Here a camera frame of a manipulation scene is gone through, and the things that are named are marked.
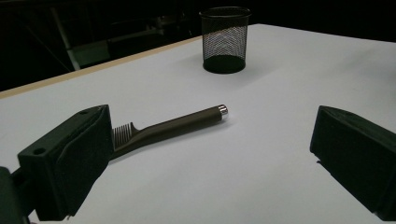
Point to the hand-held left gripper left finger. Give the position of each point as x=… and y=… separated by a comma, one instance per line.
x=68, y=161

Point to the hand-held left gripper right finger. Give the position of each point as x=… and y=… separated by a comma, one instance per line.
x=358, y=155

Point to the brown comb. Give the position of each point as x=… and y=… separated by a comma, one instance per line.
x=174, y=126

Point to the black mesh pen holder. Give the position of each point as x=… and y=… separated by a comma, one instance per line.
x=224, y=63

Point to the white metal stand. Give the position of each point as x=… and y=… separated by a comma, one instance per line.
x=73, y=57

